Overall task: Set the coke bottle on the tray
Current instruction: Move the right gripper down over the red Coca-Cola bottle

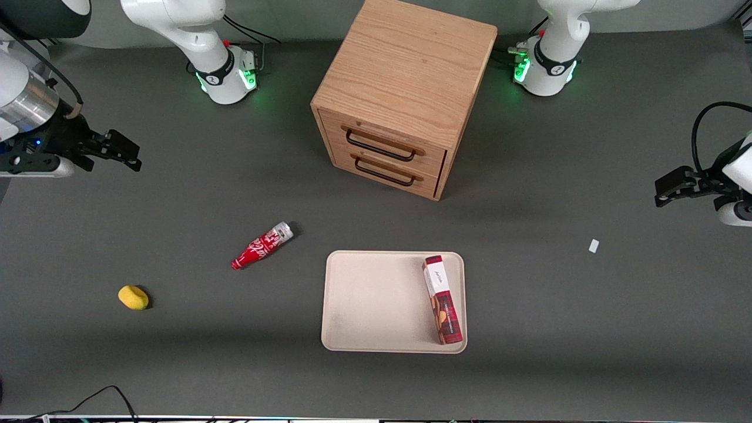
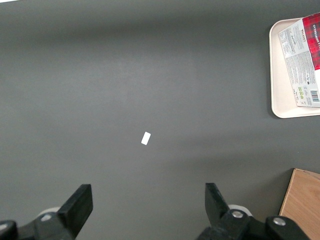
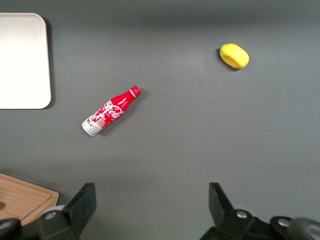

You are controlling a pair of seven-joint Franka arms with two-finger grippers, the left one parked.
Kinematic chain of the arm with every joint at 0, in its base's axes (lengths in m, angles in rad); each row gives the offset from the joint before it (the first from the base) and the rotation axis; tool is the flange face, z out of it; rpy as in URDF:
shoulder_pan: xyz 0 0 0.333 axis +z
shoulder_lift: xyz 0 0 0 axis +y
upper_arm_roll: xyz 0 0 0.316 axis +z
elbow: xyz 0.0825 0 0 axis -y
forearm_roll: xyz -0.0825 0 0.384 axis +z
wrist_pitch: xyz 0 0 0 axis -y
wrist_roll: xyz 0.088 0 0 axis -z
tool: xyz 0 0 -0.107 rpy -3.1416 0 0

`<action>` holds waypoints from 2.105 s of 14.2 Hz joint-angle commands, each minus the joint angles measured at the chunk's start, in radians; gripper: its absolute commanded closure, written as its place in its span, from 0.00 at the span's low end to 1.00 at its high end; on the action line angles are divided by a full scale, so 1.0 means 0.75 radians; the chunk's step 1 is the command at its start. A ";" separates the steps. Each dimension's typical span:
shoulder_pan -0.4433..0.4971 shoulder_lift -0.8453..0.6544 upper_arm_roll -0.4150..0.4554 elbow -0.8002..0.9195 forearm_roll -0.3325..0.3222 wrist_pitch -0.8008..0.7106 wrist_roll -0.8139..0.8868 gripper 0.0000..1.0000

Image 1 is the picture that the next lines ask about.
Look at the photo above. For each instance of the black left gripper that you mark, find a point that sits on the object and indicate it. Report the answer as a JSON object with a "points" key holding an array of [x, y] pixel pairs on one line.
{"points": [[707, 178]]}

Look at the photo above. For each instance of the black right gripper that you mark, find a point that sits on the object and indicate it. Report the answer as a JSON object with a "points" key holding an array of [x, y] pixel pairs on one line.
{"points": [[66, 136]]}

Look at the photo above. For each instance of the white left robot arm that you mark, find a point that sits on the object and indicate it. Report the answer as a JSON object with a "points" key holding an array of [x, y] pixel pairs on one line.
{"points": [[558, 35]]}

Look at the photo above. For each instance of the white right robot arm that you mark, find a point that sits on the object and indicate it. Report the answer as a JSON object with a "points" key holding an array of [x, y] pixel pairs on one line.
{"points": [[176, 23]]}

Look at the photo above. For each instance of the red coke bottle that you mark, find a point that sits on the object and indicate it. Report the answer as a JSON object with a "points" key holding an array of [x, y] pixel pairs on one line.
{"points": [[261, 245]]}

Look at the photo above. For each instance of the beige plastic tray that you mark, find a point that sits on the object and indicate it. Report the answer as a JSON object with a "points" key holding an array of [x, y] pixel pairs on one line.
{"points": [[376, 299]]}

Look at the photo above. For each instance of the small white label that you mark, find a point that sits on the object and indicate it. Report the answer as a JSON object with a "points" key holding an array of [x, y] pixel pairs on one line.
{"points": [[594, 246]]}

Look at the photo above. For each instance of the small yellow lemon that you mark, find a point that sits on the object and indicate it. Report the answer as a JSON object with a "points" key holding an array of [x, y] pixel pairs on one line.
{"points": [[133, 297]]}

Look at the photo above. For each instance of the wooden drawer front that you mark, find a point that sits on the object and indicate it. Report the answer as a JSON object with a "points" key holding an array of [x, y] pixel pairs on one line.
{"points": [[343, 161], [335, 126]]}

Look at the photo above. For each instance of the red tartan shortbread box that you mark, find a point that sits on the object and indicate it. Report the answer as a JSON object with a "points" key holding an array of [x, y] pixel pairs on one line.
{"points": [[443, 299]]}

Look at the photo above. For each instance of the wooden drawer cabinet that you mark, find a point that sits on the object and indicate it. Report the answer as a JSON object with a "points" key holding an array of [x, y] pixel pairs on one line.
{"points": [[405, 64]]}

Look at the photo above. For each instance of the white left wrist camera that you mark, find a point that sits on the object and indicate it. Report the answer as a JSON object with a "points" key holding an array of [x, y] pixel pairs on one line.
{"points": [[737, 214]]}

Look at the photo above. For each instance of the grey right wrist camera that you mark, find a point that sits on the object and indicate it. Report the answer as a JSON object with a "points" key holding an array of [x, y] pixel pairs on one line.
{"points": [[41, 169]]}

